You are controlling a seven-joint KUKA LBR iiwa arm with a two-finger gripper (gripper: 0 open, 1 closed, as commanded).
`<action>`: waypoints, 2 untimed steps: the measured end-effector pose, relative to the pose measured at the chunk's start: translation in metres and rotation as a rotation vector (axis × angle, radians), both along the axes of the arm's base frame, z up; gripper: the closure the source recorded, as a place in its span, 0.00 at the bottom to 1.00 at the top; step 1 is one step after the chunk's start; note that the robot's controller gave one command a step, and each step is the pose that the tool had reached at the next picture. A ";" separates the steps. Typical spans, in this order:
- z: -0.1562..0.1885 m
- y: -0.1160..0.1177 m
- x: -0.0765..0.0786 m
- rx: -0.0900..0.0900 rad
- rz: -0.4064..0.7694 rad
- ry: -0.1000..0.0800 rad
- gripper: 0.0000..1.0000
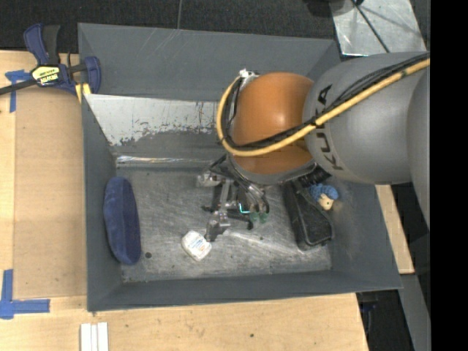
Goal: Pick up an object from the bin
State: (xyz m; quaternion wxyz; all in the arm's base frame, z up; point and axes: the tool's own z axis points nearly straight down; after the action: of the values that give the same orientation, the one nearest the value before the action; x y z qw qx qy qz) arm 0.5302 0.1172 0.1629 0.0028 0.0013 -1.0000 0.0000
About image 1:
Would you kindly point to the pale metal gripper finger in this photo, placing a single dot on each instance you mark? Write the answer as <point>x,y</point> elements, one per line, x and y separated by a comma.
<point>216,225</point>
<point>208,180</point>

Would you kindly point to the black flat case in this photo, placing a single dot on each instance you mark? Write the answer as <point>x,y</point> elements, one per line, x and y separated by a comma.
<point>311,225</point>

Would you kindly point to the small white plastic box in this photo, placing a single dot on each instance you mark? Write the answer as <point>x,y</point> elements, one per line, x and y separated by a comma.
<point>196,245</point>

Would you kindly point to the blue crochet toy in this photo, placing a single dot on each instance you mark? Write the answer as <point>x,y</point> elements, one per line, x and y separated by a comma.
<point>325,196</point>

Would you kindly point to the grey metal bin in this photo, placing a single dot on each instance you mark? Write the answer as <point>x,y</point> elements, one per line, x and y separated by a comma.
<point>183,64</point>

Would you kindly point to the dark blue oval cushion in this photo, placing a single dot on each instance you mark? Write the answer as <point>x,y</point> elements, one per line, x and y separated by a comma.
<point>121,221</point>

